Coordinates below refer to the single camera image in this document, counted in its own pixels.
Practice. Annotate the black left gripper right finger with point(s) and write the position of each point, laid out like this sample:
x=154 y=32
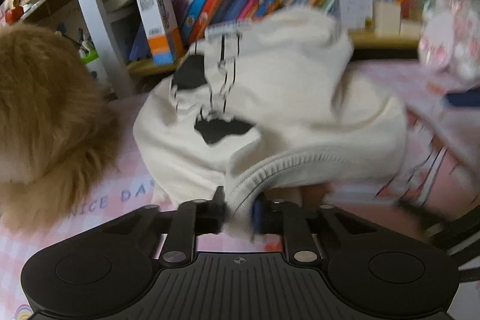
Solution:
x=267 y=215

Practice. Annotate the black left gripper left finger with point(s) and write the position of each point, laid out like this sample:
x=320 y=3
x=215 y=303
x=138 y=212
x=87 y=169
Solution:
x=202 y=217

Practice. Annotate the cream hoodie with black print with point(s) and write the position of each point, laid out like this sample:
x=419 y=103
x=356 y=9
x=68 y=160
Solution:
x=271 y=104

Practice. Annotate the fluffy brown cat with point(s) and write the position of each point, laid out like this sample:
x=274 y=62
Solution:
x=58 y=133

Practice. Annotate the pink checkered cartoon mat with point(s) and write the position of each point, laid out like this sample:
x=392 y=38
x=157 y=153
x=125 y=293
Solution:
x=442 y=173

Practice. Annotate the white orange usmile box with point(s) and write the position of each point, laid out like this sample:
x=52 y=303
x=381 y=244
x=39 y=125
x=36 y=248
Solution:
x=161 y=30

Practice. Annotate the small white calendar card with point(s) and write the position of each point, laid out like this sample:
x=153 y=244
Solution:
x=356 y=14

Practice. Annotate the cream pen holder box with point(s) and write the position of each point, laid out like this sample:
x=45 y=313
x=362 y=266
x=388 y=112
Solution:
x=387 y=18

